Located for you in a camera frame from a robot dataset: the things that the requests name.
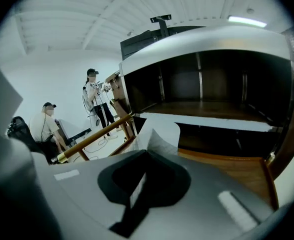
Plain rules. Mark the black office chair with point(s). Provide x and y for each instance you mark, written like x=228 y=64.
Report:
x=22 y=131

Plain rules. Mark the black monitor mount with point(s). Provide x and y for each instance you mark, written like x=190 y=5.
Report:
x=162 y=20

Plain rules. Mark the brown wooden surface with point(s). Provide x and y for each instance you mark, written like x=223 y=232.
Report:
x=237 y=169

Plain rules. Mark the silver shelf cabinet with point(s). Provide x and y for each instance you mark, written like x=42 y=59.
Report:
x=187 y=46

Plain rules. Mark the brown wooden cabinet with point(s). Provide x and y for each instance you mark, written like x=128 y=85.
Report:
x=117 y=89

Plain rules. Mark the black monitor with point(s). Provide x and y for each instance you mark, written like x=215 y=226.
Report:
x=134 y=45

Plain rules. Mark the ceiling light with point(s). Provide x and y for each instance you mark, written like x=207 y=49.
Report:
x=247 y=21

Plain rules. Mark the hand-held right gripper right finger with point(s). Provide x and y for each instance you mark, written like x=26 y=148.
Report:
x=202 y=209

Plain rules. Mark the wooden rail with brass cap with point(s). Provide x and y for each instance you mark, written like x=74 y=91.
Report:
x=97 y=135

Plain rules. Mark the white slipper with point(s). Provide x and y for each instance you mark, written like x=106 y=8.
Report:
x=162 y=127

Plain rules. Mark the white desk with black keyboard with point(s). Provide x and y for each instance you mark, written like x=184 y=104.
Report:
x=72 y=131

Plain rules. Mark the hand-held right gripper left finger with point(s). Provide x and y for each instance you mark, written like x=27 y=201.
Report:
x=74 y=191

